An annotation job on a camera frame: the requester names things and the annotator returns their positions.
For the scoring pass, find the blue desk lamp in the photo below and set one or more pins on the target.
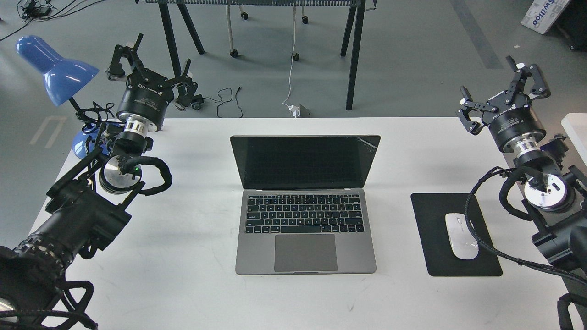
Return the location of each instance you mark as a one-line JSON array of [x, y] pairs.
[[63, 78]]

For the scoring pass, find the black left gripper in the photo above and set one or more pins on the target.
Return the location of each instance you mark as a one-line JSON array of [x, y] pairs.
[[148, 94]]

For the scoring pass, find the black metal table frame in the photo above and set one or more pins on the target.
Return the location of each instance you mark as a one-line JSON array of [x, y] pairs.
[[352, 31]]

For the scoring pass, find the black mouse pad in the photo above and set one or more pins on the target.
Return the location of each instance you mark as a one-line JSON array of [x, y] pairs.
[[430, 211]]

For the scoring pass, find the white computer mouse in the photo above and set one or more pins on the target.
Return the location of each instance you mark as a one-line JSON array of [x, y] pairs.
[[463, 245]]

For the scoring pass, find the grey open laptop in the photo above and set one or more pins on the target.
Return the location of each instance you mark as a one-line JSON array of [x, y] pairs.
[[303, 206]]

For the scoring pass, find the white side table edge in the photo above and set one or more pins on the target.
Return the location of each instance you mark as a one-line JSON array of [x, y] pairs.
[[575, 126]]

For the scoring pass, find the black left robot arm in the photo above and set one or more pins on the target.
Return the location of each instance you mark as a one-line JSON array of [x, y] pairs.
[[88, 204]]

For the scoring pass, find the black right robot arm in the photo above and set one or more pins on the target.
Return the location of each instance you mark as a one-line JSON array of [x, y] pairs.
[[536, 189]]

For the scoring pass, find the white power adapter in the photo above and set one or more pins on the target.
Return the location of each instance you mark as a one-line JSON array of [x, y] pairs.
[[299, 111]]

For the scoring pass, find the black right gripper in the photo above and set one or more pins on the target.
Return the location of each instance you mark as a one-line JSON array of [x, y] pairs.
[[509, 113]]

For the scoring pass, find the cardboard box with blue print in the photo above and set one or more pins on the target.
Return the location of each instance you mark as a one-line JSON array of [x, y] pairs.
[[543, 14]]

